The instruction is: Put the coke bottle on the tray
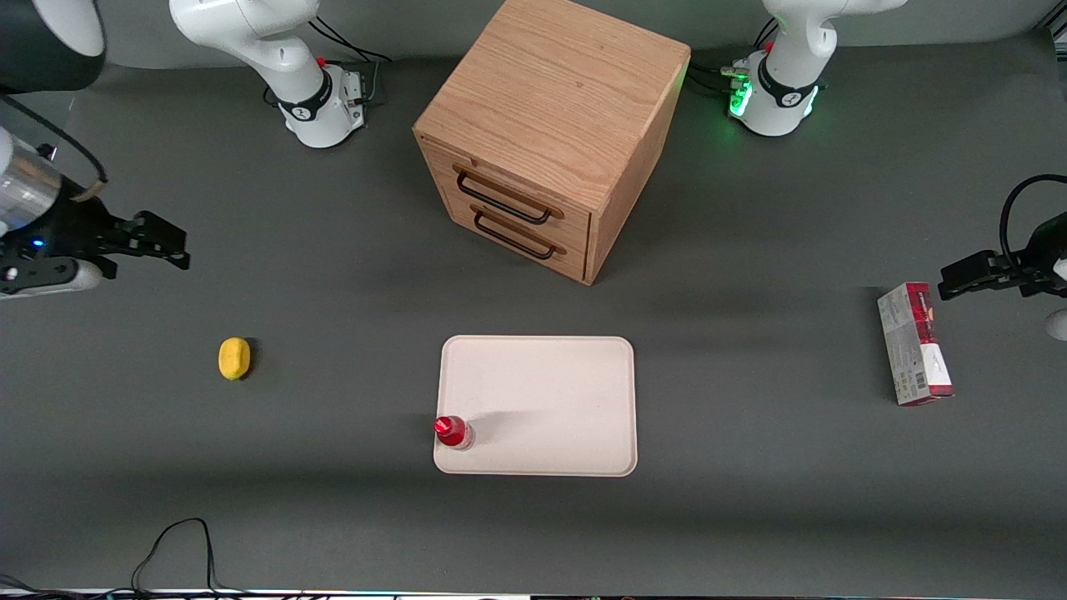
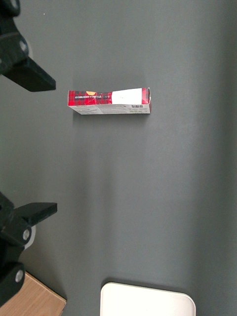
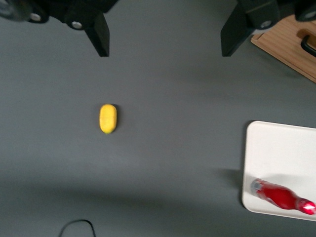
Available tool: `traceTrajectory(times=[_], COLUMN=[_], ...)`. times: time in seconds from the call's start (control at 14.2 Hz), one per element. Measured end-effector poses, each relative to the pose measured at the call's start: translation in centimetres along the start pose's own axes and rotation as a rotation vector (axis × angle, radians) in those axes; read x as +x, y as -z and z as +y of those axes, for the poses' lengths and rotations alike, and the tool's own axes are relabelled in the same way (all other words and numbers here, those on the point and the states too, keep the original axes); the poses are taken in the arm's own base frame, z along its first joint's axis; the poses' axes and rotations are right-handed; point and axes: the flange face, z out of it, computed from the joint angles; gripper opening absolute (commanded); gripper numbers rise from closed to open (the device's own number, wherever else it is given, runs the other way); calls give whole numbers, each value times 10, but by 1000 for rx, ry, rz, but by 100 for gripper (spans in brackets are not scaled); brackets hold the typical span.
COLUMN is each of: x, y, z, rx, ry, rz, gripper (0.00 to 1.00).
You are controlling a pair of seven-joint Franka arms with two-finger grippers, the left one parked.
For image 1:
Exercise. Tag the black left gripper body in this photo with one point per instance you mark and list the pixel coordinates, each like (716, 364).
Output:
(1044, 252)

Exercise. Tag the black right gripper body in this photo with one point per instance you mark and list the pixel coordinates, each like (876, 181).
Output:
(73, 228)

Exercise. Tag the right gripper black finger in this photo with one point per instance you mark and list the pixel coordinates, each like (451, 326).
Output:
(108, 268)
(157, 235)

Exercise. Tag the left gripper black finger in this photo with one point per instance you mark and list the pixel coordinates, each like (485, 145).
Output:
(1010, 280)
(967, 273)

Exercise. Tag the red coke bottle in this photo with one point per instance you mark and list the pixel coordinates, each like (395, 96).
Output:
(452, 431)

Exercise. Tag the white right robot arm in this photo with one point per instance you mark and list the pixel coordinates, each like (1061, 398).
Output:
(275, 50)

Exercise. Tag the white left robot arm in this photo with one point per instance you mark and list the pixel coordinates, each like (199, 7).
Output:
(788, 79)

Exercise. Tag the beige rectangular tray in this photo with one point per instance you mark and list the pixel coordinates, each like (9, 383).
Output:
(550, 392)

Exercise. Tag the red tartan cardboard box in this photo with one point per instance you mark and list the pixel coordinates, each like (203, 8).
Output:
(910, 350)

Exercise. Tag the yellow lemon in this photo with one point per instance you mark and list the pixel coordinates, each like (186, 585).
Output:
(234, 358)

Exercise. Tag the wooden drawer front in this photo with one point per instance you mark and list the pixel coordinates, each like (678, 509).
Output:
(508, 185)
(563, 260)

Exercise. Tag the wooden drawer cabinet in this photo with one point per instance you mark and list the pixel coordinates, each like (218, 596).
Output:
(554, 92)

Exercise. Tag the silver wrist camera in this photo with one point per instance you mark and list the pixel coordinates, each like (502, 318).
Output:
(1059, 325)
(50, 278)

